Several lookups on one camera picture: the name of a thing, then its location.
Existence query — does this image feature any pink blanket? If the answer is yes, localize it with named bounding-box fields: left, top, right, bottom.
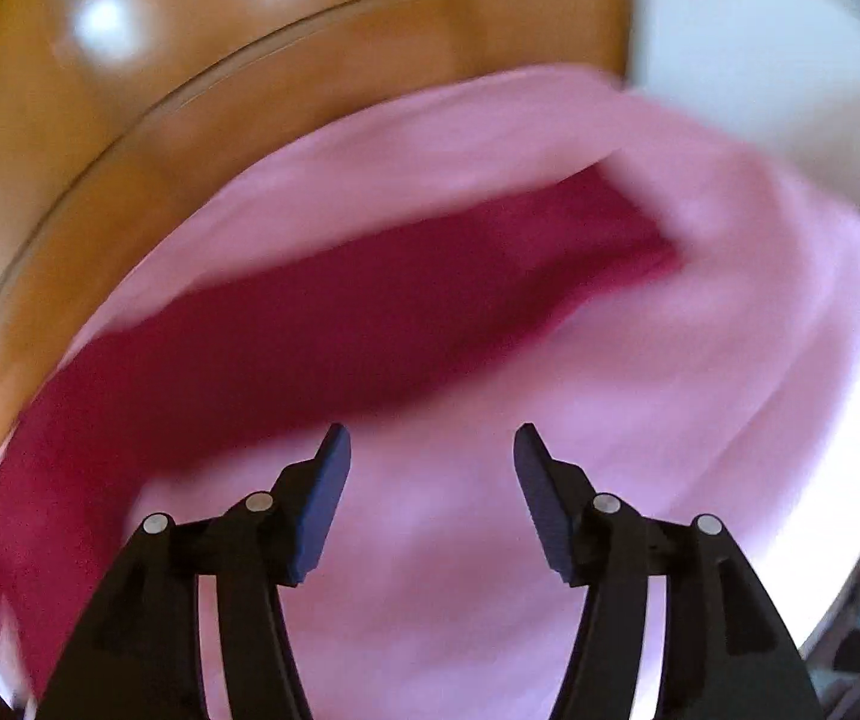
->
left=0, top=67, right=860, bottom=720

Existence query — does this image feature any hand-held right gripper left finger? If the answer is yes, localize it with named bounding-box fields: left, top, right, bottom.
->
left=38, top=424, right=353, bottom=720

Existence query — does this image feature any maroon small cloth garment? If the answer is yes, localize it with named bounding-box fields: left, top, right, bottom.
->
left=0, top=165, right=682, bottom=698

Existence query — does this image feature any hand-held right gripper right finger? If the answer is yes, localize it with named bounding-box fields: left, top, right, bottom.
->
left=514, top=424, right=825, bottom=720

